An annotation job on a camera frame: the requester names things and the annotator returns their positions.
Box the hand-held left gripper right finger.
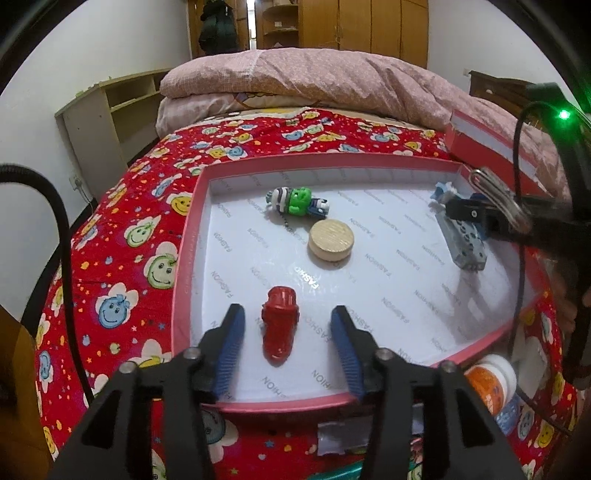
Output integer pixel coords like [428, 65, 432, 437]
[330, 305, 527, 480]

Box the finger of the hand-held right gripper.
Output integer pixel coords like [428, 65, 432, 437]
[444, 194, 591, 260]

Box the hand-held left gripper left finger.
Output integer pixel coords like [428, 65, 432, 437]
[48, 304, 246, 480]

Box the small blue white toy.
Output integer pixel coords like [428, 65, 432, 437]
[430, 181, 460, 204]

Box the grey lego-like block toy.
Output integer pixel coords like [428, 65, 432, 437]
[436, 203, 489, 273]

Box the red toy car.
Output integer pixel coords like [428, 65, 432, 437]
[261, 286, 301, 363]

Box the red cardboard box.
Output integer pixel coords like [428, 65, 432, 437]
[172, 154, 555, 414]

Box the grey plastic phone stand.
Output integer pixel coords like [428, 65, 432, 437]
[318, 420, 370, 455]

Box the round wooden disc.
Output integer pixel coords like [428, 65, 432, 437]
[308, 220, 356, 262]

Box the teal candy bar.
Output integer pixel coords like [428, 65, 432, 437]
[318, 464, 370, 480]

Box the white orange bottle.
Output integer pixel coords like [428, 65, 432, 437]
[464, 354, 517, 416]

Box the green figure keychain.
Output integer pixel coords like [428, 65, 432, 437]
[265, 186, 331, 232]

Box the blue correction tape dispenser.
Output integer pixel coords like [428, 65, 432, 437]
[494, 399, 522, 437]

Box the metal spring clip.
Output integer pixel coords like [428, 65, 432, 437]
[467, 167, 534, 232]

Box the red box lid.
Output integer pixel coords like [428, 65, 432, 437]
[444, 108, 550, 195]

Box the dark wooden headboard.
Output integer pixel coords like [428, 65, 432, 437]
[468, 70, 555, 121]

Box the red printed blanket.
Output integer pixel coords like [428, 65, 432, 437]
[34, 108, 583, 480]

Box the pink quilt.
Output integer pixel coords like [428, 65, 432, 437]
[156, 48, 573, 199]

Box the brown wooden wardrobe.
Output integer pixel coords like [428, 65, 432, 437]
[256, 0, 430, 70]

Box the brown wooden furniture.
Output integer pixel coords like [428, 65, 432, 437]
[0, 307, 51, 480]

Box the beige wooden shelf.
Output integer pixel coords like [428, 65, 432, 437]
[54, 68, 172, 199]

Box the dark hanging jacket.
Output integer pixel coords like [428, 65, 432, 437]
[198, 0, 238, 56]

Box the black cable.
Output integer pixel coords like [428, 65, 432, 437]
[0, 162, 95, 402]
[505, 102, 578, 435]

